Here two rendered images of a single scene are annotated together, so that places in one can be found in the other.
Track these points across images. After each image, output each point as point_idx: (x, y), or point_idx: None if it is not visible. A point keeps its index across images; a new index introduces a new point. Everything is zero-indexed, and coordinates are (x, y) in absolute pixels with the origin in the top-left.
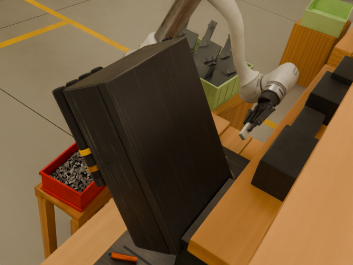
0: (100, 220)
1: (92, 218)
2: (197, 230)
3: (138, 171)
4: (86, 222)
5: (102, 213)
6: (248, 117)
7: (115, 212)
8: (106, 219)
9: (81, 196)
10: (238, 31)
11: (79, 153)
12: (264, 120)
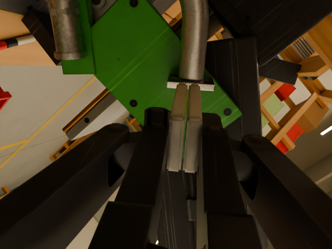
0: (46, 57)
1: (43, 63)
2: None
3: None
4: (48, 65)
5: (33, 60)
6: (89, 209)
7: (32, 49)
8: (45, 52)
9: (7, 93)
10: None
11: None
12: (299, 172)
